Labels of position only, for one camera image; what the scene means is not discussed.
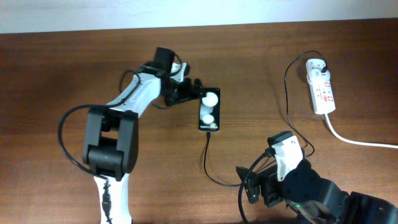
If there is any white power strip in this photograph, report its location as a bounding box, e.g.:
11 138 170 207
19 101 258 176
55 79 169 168
305 58 336 115

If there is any black smartphone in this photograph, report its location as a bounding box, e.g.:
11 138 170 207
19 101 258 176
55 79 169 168
198 88 221 132

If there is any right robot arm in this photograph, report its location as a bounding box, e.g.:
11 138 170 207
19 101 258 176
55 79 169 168
236 159 397 224

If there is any white power strip cord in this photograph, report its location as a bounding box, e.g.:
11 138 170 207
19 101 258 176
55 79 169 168
322 113 398 149

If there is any black charger cable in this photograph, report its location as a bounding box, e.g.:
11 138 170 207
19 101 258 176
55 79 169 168
203 50 329 189

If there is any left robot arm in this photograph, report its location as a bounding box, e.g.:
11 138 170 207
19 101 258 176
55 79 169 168
82 47 204 223

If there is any white USB charger plug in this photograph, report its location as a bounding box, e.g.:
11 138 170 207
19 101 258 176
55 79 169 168
307 69 330 85

